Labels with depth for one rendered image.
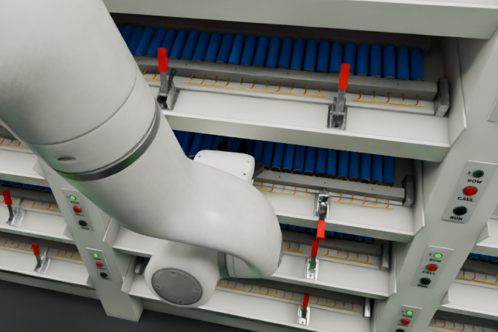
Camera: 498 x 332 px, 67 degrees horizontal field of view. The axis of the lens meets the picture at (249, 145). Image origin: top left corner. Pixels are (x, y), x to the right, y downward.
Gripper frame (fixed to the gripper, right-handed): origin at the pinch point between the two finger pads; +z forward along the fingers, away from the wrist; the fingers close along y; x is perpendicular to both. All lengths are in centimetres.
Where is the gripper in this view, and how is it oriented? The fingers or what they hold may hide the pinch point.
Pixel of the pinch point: (233, 150)
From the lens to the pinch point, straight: 70.5
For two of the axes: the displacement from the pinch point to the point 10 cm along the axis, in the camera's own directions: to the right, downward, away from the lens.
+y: -9.9, -1.0, 1.3
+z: 1.7, -4.9, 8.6
